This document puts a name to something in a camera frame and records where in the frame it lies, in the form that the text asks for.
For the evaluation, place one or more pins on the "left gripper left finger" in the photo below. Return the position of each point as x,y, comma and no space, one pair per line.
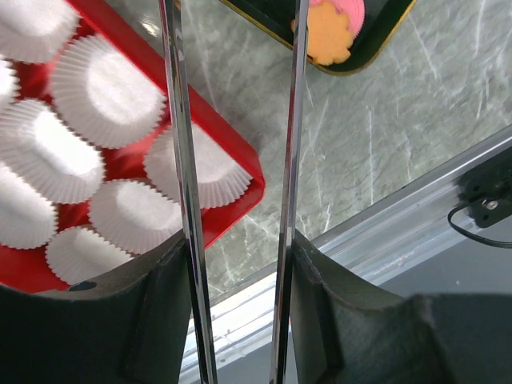
128,325

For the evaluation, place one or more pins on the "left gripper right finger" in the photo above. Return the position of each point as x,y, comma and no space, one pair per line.
347,330

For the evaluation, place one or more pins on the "metal tongs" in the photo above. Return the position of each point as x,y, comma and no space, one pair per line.
178,95

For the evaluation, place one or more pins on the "paper cup front left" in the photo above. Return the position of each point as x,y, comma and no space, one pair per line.
78,253

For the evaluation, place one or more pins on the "paper cup front middle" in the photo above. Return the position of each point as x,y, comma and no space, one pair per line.
133,215

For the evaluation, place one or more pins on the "red tin box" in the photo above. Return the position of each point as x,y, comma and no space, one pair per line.
26,270

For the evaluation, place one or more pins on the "paper cup middle left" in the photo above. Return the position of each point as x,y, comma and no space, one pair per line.
28,220

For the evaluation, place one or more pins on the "paper cup front right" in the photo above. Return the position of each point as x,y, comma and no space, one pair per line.
221,180

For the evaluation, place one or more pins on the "paper cup centre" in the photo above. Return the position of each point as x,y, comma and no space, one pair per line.
38,146

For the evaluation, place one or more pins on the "paper cup back middle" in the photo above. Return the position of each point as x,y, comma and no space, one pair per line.
9,83

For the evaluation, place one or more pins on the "flower cookie front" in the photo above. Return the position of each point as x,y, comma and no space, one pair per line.
329,35

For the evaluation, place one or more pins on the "paper cup back right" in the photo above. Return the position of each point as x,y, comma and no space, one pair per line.
35,31

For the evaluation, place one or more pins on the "black tray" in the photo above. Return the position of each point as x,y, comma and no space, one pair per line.
381,19

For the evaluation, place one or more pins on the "pink round cookie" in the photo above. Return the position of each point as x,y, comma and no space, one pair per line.
354,9

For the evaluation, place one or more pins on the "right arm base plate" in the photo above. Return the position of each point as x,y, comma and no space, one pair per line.
488,188

